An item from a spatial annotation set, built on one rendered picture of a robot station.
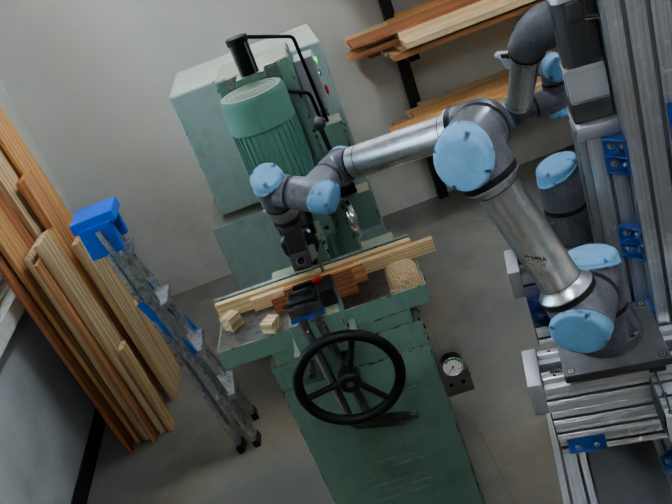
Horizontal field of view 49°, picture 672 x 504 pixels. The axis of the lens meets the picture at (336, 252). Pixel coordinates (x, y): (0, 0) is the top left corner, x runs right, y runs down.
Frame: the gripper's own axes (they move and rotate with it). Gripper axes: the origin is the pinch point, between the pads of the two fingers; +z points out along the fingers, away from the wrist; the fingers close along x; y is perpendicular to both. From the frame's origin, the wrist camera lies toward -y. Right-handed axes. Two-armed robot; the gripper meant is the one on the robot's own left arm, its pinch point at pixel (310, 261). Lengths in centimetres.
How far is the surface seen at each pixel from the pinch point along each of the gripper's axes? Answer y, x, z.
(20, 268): 82, 123, 59
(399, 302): -9.4, -18.1, 18.7
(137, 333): 75, 104, 121
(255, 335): -5.6, 22.3, 17.4
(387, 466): -36, 2, 65
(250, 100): 29.0, -0.2, -31.9
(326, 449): -30, 17, 53
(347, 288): -0.5, -5.7, 17.9
